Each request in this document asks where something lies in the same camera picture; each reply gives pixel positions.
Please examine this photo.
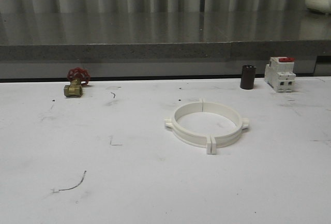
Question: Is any white half clamp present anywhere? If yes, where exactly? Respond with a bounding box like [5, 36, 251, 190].
[164, 98, 217, 155]
[201, 100, 249, 155]

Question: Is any dark brown cylinder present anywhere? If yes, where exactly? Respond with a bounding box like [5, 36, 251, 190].
[240, 65, 256, 89]

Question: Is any brass valve red handwheel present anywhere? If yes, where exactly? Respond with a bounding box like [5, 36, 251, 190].
[64, 67, 91, 97]

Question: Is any white circuit breaker red switch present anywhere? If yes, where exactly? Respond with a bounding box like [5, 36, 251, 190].
[264, 57, 296, 93]

